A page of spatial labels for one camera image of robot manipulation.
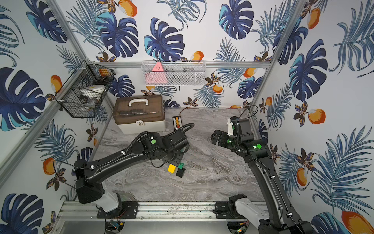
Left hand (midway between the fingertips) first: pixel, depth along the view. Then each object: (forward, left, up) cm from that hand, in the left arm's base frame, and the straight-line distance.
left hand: (178, 156), depth 70 cm
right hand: (+10, -20, +4) cm, 22 cm away
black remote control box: (+38, +6, -21) cm, 44 cm away
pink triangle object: (+47, +18, +12) cm, 52 cm away
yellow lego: (-4, +3, -5) cm, 7 cm away
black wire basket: (+22, +59, +10) cm, 64 cm away
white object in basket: (+29, +49, +13) cm, 59 cm away
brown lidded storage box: (+27, +27, -2) cm, 38 cm away
